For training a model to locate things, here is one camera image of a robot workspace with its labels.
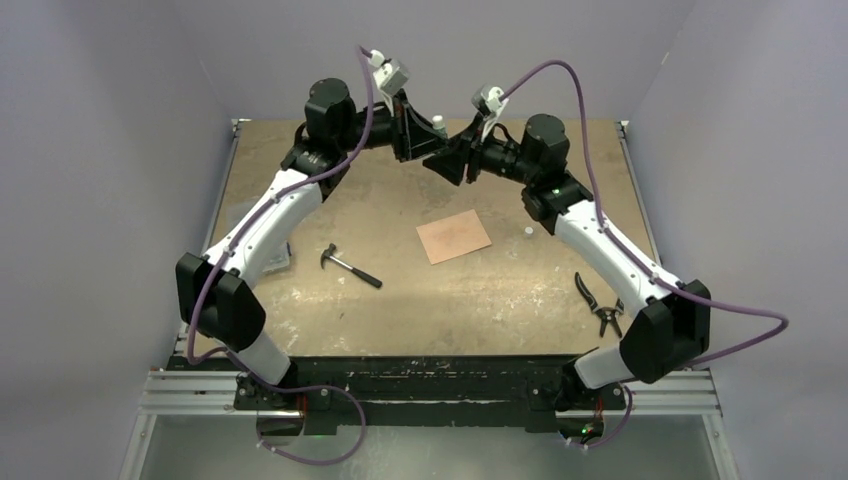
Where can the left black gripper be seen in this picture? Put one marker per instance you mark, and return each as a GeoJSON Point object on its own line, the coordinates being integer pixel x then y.
{"type": "Point", "coordinates": [411, 136]}

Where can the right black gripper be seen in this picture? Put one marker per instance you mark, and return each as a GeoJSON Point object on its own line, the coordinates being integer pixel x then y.
{"type": "Point", "coordinates": [467, 148]}

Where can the green white glue stick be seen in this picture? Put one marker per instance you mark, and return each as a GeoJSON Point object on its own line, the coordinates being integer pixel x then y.
{"type": "Point", "coordinates": [438, 124]}

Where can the brown envelope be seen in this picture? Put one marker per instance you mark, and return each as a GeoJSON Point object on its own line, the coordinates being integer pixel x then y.
{"type": "Point", "coordinates": [453, 236]}

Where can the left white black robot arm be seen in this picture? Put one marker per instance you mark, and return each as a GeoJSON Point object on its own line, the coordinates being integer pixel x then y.
{"type": "Point", "coordinates": [215, 289]}

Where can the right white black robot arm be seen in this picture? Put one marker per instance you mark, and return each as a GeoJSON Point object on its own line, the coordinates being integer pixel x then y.
{"type": "Point", "coordinates": [671, 321]}

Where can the small black hammer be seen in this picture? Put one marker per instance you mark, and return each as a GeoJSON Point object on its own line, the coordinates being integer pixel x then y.
{"type": "Point", "coordinates": [329, 254]}

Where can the clear plastic organizer box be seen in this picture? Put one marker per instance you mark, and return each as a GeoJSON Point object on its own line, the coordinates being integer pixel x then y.
{"type": "Point", "coordinates": [280, 260]}

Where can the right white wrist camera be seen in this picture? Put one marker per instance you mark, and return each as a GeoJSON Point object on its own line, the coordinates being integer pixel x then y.
{"type": "Point", "coordinates": [490, 102]}

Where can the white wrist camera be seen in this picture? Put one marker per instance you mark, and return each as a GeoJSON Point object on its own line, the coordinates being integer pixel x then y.
{"type": "Point", "coordinates": [490, 102]}
{"type": "Point", "coordinates": [389, 75]}

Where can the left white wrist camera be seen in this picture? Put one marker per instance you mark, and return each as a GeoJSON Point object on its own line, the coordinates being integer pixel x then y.
{"type": "Point", "coordinates": [389, 75]}

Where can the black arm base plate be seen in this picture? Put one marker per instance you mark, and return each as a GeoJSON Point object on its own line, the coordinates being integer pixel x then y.
{"type": "Point", "coordinates": [531, 392]}

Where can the aluminium frame rail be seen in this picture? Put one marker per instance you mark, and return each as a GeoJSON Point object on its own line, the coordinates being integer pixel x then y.
{"type": "Point", "coordinates": [685, 393]}

